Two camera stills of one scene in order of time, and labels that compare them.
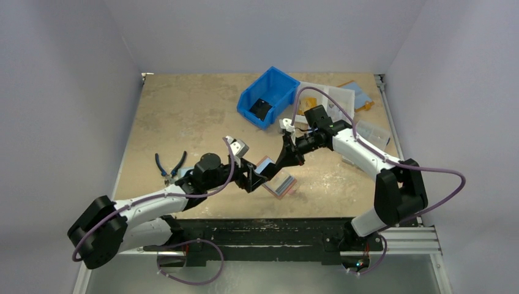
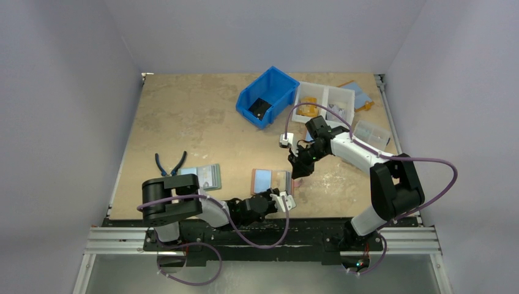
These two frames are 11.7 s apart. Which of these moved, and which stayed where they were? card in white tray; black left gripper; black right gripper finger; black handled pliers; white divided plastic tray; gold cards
Moved: black right gripper finger; black left gripper
Stayed: white divided plastic tray; gold cards; card in white tray; black handled pliers
